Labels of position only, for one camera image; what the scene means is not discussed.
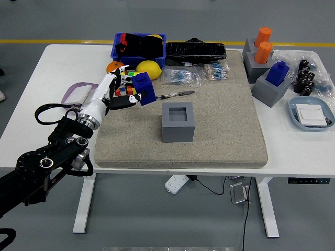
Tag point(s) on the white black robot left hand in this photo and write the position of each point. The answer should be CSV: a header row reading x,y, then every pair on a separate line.
x,y
98,103

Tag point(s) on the blue square seal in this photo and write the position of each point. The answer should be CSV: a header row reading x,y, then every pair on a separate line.
x,y
277,74
145,89

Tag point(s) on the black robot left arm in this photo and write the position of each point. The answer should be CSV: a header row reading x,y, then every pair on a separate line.
x,y
26,167

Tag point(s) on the grey square-slot seal holder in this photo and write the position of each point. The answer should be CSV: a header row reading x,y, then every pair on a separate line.
x,y
267,92
178,132

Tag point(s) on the grey round-slot seal holder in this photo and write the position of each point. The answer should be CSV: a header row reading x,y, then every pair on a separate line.
x,y
247,49
255,70

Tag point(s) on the orange round seal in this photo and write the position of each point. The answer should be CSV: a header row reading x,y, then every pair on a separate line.
x,y
263,35
263,53

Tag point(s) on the colourful puzzle cube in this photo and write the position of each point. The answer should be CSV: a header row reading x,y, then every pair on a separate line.
x,y
130,90
118,91

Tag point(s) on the purple plate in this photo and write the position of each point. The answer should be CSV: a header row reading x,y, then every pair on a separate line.
x,y
66,95

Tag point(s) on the orange fruit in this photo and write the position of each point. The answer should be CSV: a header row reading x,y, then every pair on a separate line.
x,y
112,67

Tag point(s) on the blue plastic bin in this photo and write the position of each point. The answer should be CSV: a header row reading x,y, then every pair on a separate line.
x,y
123,60

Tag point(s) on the yellow lemon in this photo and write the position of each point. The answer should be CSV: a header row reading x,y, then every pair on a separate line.
x,y
149,68

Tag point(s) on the black cloth bag red trim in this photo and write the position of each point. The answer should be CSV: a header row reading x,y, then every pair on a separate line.
x,y
144,47

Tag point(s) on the clear bag blue resistors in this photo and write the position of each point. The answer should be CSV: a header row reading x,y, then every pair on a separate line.
x,y
180,77

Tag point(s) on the yellow item in bin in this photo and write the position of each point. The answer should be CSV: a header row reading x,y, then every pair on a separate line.
x,y
156,36

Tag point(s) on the person's white shoe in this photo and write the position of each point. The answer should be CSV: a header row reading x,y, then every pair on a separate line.
x,y
2,96

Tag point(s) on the white usb plug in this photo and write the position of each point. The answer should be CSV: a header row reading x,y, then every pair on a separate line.
x,y
187,64

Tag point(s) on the person's dark shoe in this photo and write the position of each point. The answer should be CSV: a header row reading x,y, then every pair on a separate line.
x,y
1,72

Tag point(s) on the white table leg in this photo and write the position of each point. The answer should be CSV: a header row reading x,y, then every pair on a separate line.
x,y
267,206
83,204

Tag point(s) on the black wrapped keyboard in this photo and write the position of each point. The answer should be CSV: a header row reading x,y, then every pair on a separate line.
x,y
196,51

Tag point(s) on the white power strip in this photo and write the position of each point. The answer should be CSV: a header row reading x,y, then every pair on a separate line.
x,y
175,184

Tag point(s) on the clear bag tan resistors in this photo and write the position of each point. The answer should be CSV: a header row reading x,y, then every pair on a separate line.
x,y
216,71

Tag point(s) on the grey-brown mat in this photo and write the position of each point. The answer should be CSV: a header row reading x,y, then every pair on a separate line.
x,y
222,130

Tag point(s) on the small silver metal piece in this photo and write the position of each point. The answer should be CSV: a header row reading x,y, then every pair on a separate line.
x,y
236,178

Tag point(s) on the light blue plate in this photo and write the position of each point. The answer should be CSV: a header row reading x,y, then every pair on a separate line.
x,y
292,112

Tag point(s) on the clear plastic bag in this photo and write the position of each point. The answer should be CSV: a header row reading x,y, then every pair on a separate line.
x,y
290,56

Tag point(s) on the bag of black capacitors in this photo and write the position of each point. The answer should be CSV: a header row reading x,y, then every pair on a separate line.
x,y
303,83

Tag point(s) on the black table control panel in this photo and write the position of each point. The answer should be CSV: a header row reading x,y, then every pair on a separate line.
x,y
308,181

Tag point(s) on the clear bag blue components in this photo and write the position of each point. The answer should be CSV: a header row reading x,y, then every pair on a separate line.
x,y
324,87

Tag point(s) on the small black adapter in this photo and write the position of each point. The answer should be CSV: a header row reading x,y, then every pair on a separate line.
x,y
327,120

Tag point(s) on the black plastic mount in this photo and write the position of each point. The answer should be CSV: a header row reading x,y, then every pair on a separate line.
x,y
195,40

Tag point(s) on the silver metal bracket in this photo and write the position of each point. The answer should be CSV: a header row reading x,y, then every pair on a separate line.
x,y
238,193

